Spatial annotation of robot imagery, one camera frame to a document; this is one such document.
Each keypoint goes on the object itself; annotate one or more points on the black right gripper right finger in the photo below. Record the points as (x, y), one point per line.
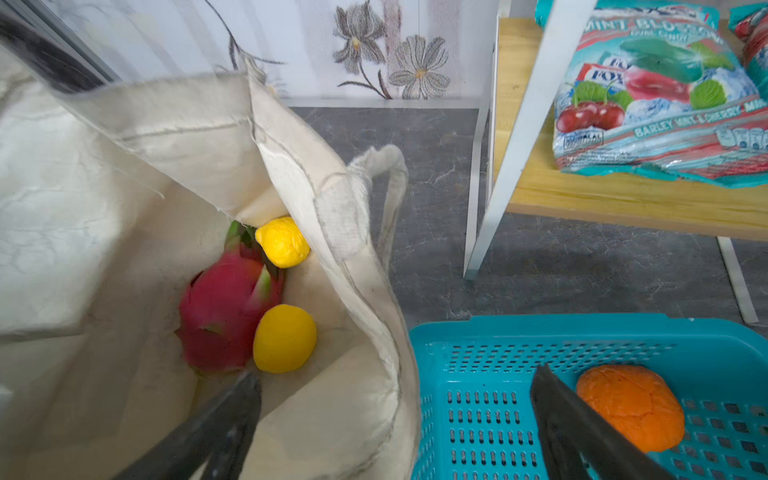
(573, 437)

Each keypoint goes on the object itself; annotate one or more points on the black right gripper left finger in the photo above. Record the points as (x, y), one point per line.
(215, 440)

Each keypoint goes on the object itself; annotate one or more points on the pink dragon fruit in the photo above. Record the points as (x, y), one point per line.
(224, 304)

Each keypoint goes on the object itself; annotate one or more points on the small yellow lemon top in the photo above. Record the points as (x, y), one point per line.
(283, 242)

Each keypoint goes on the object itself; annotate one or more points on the cream canvas tote bag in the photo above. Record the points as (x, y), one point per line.
(113, 200)

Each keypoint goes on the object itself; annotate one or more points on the teal mint candy bag right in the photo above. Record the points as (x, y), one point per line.
(749, 24)

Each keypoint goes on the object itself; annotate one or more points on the orange fruit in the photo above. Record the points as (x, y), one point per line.
(637, 403)

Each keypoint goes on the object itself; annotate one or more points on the teal plastic basket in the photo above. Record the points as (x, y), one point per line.
(475, 379)

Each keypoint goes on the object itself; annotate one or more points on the white wooden two-tier shelf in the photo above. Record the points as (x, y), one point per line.
(512, 171)

